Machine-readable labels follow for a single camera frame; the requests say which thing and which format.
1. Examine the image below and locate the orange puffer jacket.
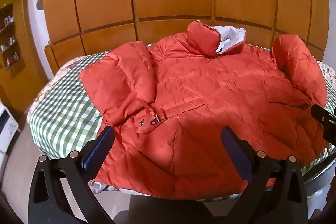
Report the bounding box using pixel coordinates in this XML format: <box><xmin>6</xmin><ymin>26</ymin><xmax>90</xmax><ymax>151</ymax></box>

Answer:
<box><xmin>79</xmin><ymin>20</ymin><xmax>328</xmax><ymax>199</ymax></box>

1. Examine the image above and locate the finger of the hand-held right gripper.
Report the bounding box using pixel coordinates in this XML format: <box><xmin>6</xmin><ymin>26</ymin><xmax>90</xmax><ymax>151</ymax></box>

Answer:
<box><xmin>311</xmin><ymin>104</ymin><xmax>336</xmax><ymax>146</ymax></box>

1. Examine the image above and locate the white appliance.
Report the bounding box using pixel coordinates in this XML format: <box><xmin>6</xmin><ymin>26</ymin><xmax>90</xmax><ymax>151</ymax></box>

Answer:
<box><xmin>0</xmin><ymin>105</ymin><xmax>21</xmax><ymax>153</ymax></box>

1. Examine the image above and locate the wooden wall shelf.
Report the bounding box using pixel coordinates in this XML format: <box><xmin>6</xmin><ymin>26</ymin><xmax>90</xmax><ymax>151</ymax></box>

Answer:
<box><xmin>0</xmin><ymin>2</ymin><xmax>27</xmax><ymax>72</ymax></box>

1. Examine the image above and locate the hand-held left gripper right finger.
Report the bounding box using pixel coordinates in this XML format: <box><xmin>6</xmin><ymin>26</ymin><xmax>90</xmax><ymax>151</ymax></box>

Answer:
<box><xmin>221</xmin><ymin>126</ymin><xmax>308</xmax><ymax>224</ymax></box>

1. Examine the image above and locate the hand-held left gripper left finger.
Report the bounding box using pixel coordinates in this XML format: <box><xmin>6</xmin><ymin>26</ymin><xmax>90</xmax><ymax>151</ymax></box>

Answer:
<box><xmin>28</xmin><ymin>125</ymin><xmax>116</xmax><ymax>224</ymax></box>

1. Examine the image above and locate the green checked tablecloth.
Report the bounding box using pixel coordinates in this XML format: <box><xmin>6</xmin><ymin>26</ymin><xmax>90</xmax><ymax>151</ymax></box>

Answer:
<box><xmin>26</xmin><ymin>43</ymin><xmax>336</xmax><ymax>201</ymax></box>

